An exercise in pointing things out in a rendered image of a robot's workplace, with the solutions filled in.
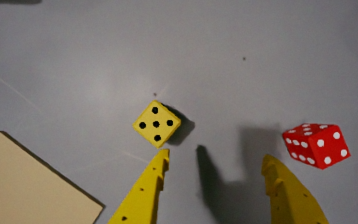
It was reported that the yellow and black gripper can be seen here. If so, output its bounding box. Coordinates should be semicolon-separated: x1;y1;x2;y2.
107;149;329;224

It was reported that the tan flat mat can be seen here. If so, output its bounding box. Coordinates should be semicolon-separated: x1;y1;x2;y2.
0;131;104;224

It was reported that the yellow die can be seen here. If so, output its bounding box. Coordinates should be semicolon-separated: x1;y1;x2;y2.
133;100;181;148

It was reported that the red die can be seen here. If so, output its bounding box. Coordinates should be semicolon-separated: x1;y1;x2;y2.
282;123;350;170

